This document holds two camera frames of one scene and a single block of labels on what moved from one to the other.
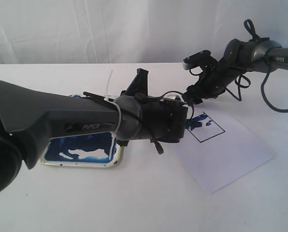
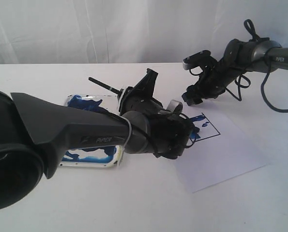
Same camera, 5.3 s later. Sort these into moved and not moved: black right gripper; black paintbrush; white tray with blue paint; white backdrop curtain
Moved: black paintbrush
Not moved: white backdrop curtain; white tray with blue paint; black right gripper
